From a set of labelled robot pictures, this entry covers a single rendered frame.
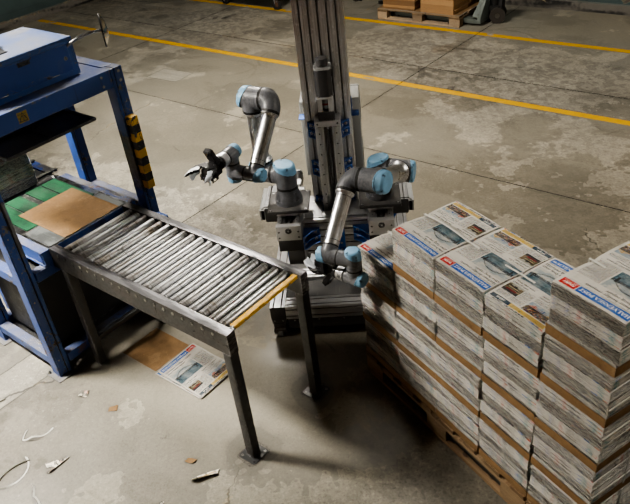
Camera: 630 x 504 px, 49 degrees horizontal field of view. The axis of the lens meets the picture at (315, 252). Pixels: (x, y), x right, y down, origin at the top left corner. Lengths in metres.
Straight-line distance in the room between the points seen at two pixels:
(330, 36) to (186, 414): 2.09
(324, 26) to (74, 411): 2.43
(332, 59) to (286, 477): 2.06
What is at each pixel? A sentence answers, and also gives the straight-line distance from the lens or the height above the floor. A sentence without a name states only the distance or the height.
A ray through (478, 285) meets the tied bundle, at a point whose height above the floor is 1.06.
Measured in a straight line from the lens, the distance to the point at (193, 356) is 4.18.
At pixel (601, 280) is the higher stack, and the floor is 1.29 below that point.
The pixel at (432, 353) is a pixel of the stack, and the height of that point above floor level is 0.53.
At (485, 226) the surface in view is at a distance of 3.08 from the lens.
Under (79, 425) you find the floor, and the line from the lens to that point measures 4.05.
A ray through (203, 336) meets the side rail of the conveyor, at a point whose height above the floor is 0.72.
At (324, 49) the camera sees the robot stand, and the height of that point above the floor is 1.59.
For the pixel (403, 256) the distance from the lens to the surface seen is 3.09.
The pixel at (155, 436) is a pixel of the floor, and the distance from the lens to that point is 3.83.
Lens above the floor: 2.73
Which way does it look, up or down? 34 degrees down
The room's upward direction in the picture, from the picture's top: 7 degrees counter-clockwise
